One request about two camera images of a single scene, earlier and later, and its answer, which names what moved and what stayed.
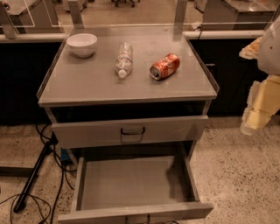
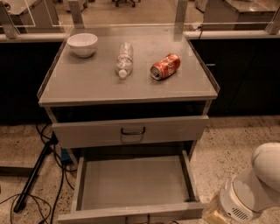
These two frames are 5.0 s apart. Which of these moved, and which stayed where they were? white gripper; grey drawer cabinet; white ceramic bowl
Moved: white gripper
Stayed: grey drawer cabinet; white ceramic bowl
